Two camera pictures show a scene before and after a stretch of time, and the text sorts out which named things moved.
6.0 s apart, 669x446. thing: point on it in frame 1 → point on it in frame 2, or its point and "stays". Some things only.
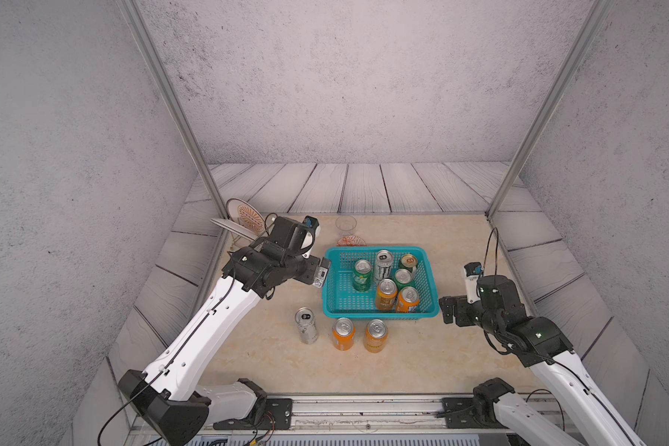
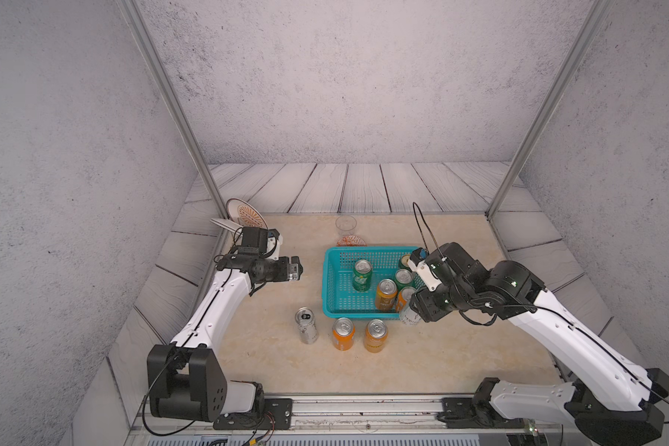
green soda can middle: (403, 278) stays
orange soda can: (375, 335) stays
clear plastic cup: (346, 225) stays
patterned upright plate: (241, 211) stays
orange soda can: (343, 332) stays
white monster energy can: (384, 265) → (410, 317)
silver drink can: (305, 318) stays
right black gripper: (461, 304) → (423, 305)
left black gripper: (310, 273) → (283, 272)
